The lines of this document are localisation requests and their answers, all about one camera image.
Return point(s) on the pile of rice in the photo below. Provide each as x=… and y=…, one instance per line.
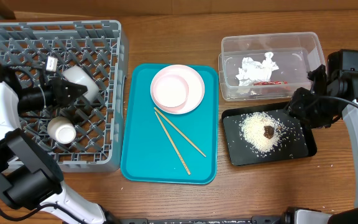
x=252, y=131

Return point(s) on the clear plastic bin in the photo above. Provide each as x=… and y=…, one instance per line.
x=295, y=53

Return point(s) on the white napkin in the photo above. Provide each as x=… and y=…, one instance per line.
x=252, y=71

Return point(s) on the large white round plate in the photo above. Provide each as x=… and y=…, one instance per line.
x=195, y=83

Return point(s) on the red snack wrapper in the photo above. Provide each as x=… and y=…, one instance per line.
x=270, y=83

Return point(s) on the brown food scrap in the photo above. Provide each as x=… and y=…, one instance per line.
x=269, y=132

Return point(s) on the pink bowl with rice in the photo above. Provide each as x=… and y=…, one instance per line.
x=169, y=91

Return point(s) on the white paper cup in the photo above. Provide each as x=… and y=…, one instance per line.
x=61, y=130

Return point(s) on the wooden chopstick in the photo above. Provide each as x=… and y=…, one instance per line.
x=173, y=144
x=180, y=132

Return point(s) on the grey plastic dish rack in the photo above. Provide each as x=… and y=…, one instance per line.
x=100, y=48

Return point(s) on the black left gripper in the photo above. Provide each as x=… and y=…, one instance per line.
x=61, y=96

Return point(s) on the grey shallow bowl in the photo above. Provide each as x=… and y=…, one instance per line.
x=77, y=75

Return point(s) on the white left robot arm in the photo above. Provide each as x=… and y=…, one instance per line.
x=31, y=181

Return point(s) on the teal plastic tray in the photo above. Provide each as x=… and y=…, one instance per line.
x=147, y=154

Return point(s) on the black plastic tray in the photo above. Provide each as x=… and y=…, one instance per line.
x=297, y=143

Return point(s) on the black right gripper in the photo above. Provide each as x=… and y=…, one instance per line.
x=305, y=101

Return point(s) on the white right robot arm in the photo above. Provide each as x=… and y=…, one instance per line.
x=330, y=98

